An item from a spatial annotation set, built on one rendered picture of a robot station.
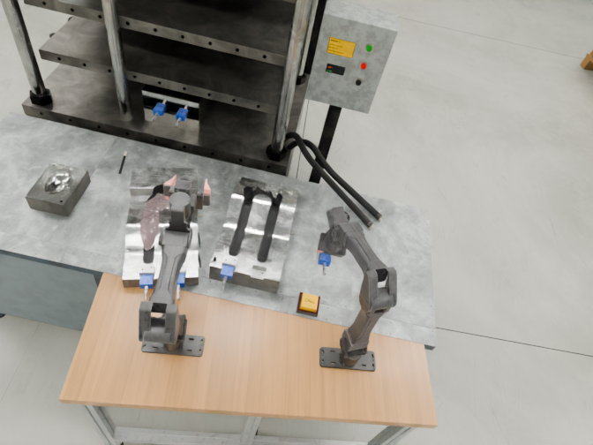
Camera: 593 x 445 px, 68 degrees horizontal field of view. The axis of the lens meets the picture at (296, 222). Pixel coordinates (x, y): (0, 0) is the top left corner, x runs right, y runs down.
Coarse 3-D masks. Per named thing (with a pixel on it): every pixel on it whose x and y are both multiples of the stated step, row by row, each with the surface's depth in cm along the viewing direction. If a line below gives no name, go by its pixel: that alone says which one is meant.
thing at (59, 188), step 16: (48, 176) 174; (64, 176) 177; (80, 176) 176; (32, 192) 167; (48, 192) 170; (64, 192) 170; (80, 192) 177; (32, 208) 171; (48, 208) 169; (64, 208) 168
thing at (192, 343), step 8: (192, 336) 149; (200, 336) 150; (144, 344) 145; (152, 344) 145; (160, 344) 145; (168, 344) 140; (176, 344) 141; (184, 344) 147; (192, 344) 147; (200, 344) 148; (152, 352) 144; (160, 352) 144; (168, 352) 144; (176, 352) 145; (184, 352) 145; (192, 352) 146; (200, 352) 146
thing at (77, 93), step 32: (64, 64) 232; (64, 96) 217; (96, 96) 221; (96, 128) 213; (128, 128) 210; (160, 128) 214; (224, 128) 222; (256, 128) 226; (288, 128) 231; (224, 160) 216; (256, 160) 212; (288, 160) 215
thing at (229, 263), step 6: (228, 258) 158; (234, 258) 159; (222, 264) 158; (228, 264) 157; (234, 264) 157; (222, 270) 156; (228, 270) 156; (234, 270) 159; (222, 276) 156; (228, 276) 156; (222, 282) 154; (222, 288) 153
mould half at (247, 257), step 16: (240, 192) 176; (272, 192) 190; (288, 192) 191; (240, 208) 174; (256, 208) 174; (288, 208) 176; (224, 224) 172; (256, 224) 173; (288, 224) 174; (224, 240) 167; (256, 240) 169; (272, 240) 171; (288, 240) 172; (240, 256) 163; (256, 256) 164; (272, 256) 166; (240, 272) 159; (272, 272) 161; (256, 288) 165; (272, 288) 163
